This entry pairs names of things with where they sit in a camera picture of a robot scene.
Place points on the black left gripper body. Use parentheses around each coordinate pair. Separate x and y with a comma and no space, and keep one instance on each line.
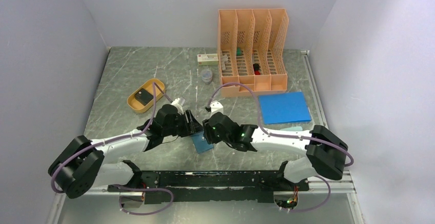
(179,126)

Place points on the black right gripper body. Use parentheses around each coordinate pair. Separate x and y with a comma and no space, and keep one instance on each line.
(212,136)

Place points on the blue leather card holder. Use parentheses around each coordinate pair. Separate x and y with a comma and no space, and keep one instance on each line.
(200,143)

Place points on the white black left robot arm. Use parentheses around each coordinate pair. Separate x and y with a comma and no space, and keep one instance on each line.
(87,163)

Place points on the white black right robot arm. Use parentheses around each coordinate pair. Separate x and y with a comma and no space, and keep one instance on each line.
(320,152)

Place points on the black small box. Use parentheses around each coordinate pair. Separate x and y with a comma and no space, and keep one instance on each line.
(143,97)

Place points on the yellow oval tray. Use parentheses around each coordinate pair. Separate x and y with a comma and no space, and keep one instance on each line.
(139,108)

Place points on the clear small jar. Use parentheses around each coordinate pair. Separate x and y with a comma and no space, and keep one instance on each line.
(206,76)

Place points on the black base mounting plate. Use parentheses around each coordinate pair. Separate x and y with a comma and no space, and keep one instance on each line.
(195,186)

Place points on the white small carton box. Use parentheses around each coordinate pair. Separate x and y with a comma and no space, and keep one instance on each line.
(207,59)

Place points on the red black item in organizer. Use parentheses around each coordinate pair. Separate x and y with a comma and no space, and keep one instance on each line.
(257,69)

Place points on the clear plastic clip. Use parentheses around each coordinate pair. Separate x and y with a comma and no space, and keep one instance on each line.
(224,60)

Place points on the green item in organizer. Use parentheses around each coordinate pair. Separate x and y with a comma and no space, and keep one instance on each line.
(239,51)

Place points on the orange plastic file organizer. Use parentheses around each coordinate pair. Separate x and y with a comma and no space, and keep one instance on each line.
(261,34)

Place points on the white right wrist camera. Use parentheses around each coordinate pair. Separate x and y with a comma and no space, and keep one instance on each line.
(215,107)

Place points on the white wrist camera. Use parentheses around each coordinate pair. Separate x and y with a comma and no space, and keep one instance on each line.
(215,107)
(178,102)

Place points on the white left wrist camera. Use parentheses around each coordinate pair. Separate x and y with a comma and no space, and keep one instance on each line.
(178,102)

